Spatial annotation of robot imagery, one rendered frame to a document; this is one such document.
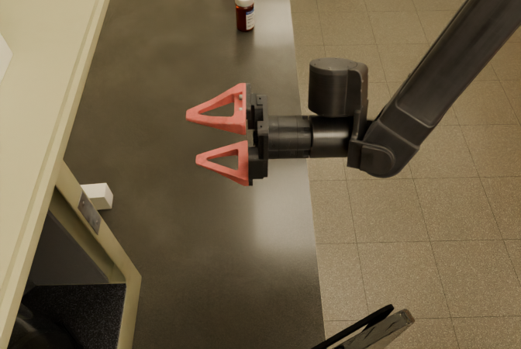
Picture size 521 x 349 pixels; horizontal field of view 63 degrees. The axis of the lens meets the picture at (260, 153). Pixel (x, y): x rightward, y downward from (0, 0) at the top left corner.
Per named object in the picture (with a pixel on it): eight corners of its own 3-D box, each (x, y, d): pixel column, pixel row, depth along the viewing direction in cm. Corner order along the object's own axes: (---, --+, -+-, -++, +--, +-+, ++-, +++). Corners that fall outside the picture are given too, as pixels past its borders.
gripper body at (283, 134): (252, 92, 54) (310, 91, 54) (253, 141, 62) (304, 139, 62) (253, 133, 50) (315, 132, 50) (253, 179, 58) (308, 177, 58)
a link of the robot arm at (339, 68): (391, 177, 50) (401, 147, 57) (405, 83, 44) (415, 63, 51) (295, 159, 54) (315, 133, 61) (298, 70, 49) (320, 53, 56)
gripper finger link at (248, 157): (192, 119, 58) (262, 117, 58) (199, 149, 63) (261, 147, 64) (189, 160, 54) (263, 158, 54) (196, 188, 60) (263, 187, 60)
